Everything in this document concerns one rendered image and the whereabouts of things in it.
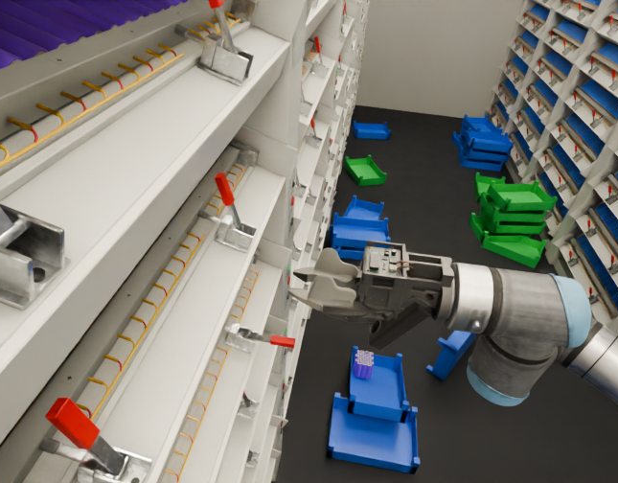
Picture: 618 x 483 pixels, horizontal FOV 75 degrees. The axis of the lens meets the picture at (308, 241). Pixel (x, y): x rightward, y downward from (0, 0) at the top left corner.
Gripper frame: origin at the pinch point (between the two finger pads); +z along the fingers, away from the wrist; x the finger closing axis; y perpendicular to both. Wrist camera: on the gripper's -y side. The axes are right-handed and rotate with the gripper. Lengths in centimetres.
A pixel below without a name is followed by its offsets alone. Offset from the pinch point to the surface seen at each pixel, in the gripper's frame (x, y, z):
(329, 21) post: -83, 20, 7
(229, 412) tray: 15.7, -8.5, 6.2
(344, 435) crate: -32, -102, -12
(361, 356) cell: -62, -95, -16
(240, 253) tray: 6.8, 10.7, 5.9
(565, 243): -152, -91, -120
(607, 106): -184, -27, -125
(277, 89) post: -12.8, 23.4, 5.8
